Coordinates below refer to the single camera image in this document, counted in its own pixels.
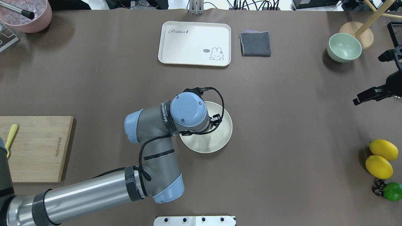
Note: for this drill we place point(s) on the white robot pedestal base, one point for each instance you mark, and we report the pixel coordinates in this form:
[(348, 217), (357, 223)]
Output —
[(195, 221)]

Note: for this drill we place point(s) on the cream round plate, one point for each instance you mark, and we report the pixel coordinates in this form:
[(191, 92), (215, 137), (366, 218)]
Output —
[(216, 141)]

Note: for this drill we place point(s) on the wooden cutting board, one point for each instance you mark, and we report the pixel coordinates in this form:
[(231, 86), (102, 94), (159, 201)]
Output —
[(38, 151)]

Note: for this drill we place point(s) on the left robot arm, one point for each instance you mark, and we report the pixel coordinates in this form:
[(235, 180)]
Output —
[(158, 174)]

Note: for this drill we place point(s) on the mint green bowl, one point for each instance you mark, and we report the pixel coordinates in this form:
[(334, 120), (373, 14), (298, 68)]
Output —
[(343, 48)]

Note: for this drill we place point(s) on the yellow plastic knife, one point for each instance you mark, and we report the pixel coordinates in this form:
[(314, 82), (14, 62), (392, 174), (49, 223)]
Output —
[(10, 138)]

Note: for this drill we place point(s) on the green lime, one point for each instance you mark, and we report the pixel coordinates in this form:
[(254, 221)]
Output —
[(393, 191)]

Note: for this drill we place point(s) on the cream rectangular tray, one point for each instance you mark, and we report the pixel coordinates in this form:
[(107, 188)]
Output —
[(195, 43)]

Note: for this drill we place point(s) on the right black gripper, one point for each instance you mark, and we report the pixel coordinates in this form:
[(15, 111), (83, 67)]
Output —
[(396, 82)]

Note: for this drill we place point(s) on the yellow lemon far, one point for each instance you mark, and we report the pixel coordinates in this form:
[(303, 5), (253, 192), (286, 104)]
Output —
[(384, 148)]

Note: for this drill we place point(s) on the aluminium frame post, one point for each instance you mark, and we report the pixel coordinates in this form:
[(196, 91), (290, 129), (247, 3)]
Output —
[(196, 7)]

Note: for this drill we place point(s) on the grey folded cloth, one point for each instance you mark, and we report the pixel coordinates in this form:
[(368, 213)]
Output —
[(255, 43)]

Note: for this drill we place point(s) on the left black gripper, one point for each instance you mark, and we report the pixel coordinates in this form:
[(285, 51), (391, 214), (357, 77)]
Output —
[(215, 119)]

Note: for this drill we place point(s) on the pink bowl with ice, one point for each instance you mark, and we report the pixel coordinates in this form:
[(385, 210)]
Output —
[(41, 9)]

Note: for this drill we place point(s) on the metal muddler stick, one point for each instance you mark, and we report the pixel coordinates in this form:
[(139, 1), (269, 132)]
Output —
[(28, 14)]

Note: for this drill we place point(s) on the yellow lemon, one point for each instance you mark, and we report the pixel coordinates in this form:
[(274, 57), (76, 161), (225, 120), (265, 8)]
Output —
[(379, 167), (384, 148)]

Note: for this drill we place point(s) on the white wire cup rack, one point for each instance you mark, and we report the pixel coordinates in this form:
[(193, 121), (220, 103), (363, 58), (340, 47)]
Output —
[(7, 37)]

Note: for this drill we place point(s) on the yellow lemon near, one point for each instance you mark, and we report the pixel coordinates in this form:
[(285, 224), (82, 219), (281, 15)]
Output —
[(379, 167)]

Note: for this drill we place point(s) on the dark small fruit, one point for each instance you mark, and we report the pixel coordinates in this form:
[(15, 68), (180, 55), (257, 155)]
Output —
[(378, 187)]

